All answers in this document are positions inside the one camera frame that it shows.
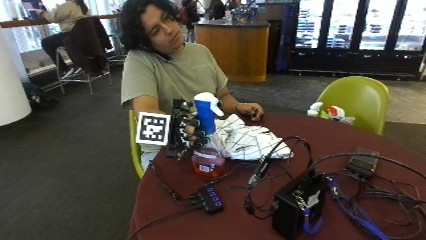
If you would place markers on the spray bottle with pink liquid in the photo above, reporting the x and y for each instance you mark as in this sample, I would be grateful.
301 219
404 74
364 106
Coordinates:
207 160

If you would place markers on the white and red soft toy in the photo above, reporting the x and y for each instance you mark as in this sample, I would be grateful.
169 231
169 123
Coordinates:
333 113

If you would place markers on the black hub with blue lights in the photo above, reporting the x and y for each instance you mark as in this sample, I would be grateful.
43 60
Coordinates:
211 199

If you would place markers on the small black flat device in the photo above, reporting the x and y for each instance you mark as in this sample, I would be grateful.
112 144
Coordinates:
362 163

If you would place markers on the black box with white label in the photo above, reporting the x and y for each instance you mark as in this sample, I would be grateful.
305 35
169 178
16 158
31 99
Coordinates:
293 206

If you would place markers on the metal chair with dark jacket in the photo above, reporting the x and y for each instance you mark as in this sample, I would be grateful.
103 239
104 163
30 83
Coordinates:
87 46

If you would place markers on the dark bag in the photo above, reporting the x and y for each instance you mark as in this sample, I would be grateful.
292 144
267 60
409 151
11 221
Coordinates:
38 95

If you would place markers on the wooden bar ledge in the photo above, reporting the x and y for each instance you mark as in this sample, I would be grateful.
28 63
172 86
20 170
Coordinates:
27 22

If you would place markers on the the person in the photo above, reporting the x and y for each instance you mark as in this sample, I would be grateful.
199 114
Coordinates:
173 73

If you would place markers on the green plastic chair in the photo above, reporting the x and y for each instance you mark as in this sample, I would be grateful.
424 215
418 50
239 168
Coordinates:
135 150
360 100

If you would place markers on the round wooden counter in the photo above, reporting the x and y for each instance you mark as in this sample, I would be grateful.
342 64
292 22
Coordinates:
235 50

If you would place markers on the white cube with black markers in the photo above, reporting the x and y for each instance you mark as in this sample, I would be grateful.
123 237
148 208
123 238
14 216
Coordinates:
153 128

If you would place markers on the glass-door display fridges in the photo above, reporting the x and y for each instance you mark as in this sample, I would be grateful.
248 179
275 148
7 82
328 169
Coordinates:
360 33

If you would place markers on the white round pillar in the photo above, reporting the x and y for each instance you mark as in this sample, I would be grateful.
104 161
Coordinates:
11 80

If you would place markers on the white cloth with black lines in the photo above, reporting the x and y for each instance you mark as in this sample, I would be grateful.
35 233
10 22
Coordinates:
251 140

